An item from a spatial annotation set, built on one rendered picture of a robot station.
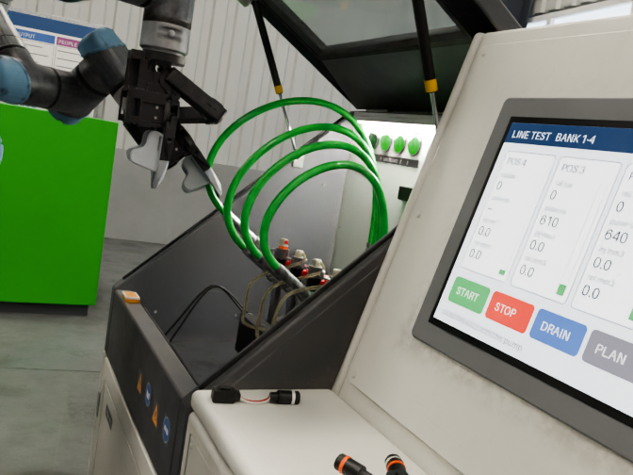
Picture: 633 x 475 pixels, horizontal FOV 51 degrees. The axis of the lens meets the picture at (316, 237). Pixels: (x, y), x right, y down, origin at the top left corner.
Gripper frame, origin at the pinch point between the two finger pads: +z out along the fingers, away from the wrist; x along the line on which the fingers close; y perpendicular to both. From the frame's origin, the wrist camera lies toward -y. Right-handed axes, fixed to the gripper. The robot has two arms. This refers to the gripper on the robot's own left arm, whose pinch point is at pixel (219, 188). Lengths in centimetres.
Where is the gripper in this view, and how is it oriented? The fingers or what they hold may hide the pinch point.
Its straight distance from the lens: 127.4
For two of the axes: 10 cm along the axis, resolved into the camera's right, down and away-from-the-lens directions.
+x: 2.5, -0.6, -9.7
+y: -7.7, 5.9, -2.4
